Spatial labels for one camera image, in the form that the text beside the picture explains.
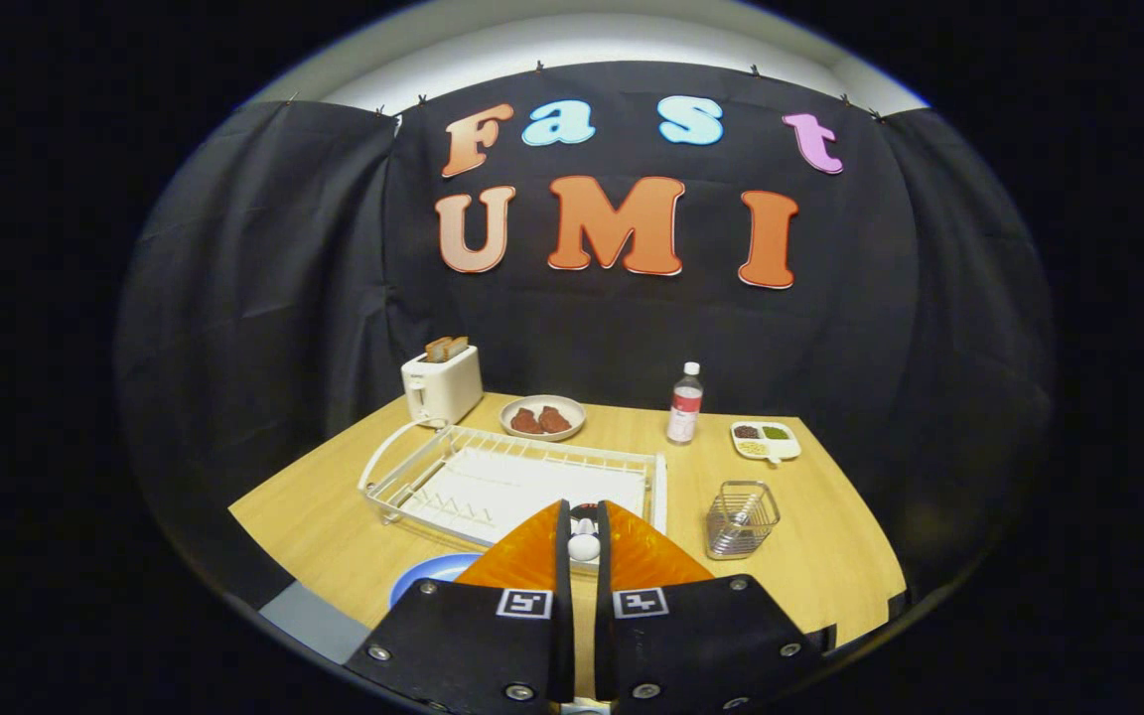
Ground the black backdrop cloth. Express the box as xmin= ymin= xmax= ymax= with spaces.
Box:
xmin=115 ymin=60 xmax=1060 ymax=637

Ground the white wire dish rack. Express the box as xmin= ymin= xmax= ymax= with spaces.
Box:
xmin=357 ymin=419 xmax=668 ymax=549

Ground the white divided dish with beans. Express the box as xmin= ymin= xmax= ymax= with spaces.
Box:
xmin=730 ymin=420 xmax=802 ymax=465

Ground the blue plate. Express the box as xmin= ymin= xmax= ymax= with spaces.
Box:
xmin=388 ymin=553 xmax=482 ymax=609

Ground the white plate with meat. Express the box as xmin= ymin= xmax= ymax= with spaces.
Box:
xmin=500 ymin=394 xmax=587 ymax=442

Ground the clear bottle with red label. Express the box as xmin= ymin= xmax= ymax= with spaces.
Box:
xmin=666 ymin=361 xmax=704 ymax=445

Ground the metal wire basket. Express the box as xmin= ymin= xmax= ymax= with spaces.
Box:
xmin=706 ymin=481 xmax=782 ymax=560

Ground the white toaster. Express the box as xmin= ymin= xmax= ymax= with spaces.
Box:
xmin=401 ymin=345 xmax=484 ymax=428

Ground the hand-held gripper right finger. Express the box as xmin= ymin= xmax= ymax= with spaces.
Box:
xmin=594 ymin=500 xmax=824 ymax=715

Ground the grey tape patch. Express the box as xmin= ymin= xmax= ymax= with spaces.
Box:
xmin=259 ymin=581 xmax=371 ymax=664

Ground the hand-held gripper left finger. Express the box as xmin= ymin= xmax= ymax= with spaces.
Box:
xmin=346 ymin=500 xmax=575 ymax=715

